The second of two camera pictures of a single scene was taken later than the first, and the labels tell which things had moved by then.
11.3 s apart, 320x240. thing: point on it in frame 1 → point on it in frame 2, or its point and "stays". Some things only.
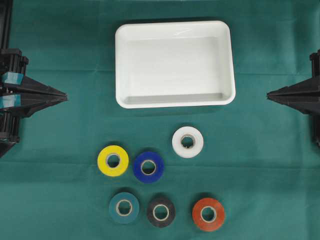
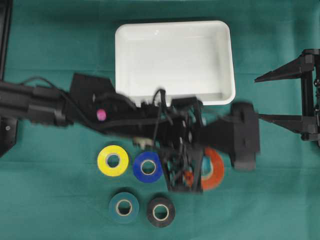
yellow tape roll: [105, 153] stays
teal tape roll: [133, 203] stays
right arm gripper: [304, 95] → [310, 108]
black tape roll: [165, 202] stays
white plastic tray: [168, 64] stays
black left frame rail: [5, 17] stays
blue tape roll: [159, 167] stays
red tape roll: [203, 224] → [217, 175]
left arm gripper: [20, 96] → [176, 126]
